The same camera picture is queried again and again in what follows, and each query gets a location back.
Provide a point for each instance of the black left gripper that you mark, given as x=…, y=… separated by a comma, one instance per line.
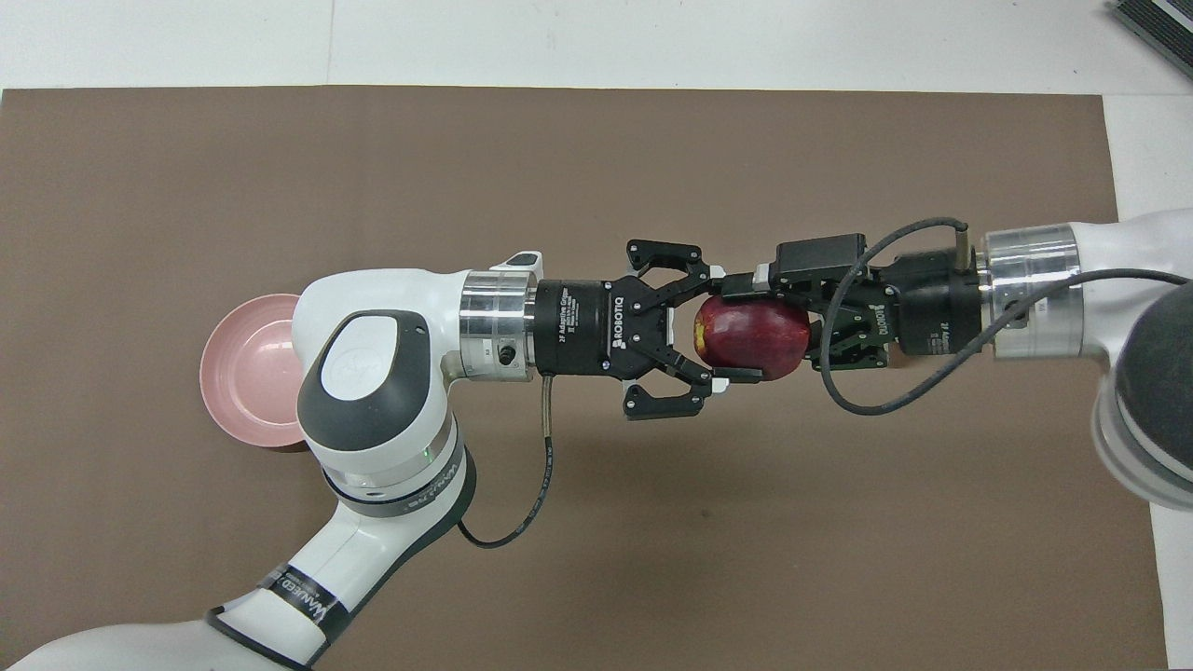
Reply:
x=582, y=326

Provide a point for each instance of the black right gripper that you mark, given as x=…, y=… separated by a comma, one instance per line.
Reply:
x=932, y=308

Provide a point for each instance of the red apple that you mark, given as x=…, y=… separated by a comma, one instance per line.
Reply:
x=755, y=335

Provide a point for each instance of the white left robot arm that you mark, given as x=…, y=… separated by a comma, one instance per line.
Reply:
x=373, y=373

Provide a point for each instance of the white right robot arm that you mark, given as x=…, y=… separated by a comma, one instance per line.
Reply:
x=1146, y=373

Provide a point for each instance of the pink plate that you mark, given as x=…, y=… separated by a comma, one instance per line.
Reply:
x=242, y=373

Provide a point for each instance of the brown table mat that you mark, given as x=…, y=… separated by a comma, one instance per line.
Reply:
x=652, y=559

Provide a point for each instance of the grey ribbed device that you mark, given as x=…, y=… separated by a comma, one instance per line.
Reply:
x=1165, y=19

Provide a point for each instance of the black camera box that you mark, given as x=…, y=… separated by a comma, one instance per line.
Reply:
x=820, y=256

